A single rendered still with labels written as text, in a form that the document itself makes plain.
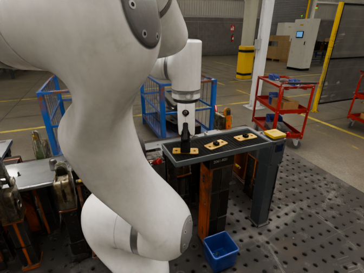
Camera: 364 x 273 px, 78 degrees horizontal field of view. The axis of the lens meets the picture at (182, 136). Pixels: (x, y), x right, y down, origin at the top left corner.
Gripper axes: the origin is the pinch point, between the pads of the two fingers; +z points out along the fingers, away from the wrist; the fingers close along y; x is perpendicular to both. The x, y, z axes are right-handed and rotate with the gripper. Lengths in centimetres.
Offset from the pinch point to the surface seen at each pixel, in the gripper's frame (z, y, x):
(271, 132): 2.3, 16.4, -33.5
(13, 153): 118, 201, 240
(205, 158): 2.5, -4.2, -6.2
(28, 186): 18, 0, 57
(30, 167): 18, 13, 65
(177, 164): 2.5, -8.0, 2.1
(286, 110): 60, 222, -130
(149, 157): 10.6, 9.9, 14.2
